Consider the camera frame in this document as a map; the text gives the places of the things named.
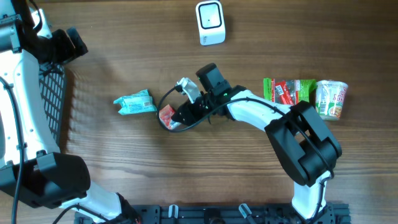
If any red small box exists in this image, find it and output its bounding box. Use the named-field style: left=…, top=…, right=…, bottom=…
left=159, top=105, right=180, bottom=129

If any teal tissue pack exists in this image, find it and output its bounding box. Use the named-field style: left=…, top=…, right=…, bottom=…
left=113, top=89, right=157, bottom=115

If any red snack stick packet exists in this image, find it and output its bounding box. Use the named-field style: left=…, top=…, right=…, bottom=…
left=275, top=81, right=294, bottom=105

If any green gummy candy bag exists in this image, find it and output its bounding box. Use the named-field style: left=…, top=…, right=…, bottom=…
left=263, top=78, right=316, bottom=105

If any instant noodle cup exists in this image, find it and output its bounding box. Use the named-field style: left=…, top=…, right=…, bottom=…
left=315, top=80, right=348, bottom=121

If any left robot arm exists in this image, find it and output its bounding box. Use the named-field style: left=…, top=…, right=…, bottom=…
left=1, top=1, right=142, bottom=223

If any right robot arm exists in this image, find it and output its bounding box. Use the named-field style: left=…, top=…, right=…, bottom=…
left=172, top=63, right=342, bottom=223

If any white barcode scanner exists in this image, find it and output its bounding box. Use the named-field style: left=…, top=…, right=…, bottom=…
left=195, top=0, right=226, bottom=46

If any grey plastic basket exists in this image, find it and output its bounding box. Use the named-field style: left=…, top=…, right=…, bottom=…
left=39, top=64, right=67, bottom=145

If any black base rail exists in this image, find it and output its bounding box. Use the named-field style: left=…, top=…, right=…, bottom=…
left=74, top=202, right=352, bottom=224

